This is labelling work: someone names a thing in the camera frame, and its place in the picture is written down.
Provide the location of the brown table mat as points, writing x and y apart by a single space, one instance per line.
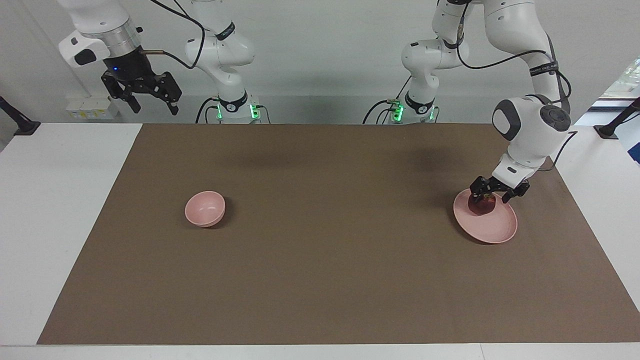
325 250

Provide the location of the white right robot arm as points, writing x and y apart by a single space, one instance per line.
220 50

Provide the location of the pink bowl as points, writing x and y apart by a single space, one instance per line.
204 207

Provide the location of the pink plate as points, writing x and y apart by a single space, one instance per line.
492 227

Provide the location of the blue box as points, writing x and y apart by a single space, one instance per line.
634 150

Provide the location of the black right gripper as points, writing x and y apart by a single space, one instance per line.
130 70

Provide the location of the black camera stand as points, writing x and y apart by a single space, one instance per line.
612 127
20 124

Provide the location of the dark red apple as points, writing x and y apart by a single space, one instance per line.
482 206

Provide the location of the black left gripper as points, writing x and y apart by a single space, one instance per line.
500 186

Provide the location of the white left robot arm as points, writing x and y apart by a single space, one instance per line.
530 125

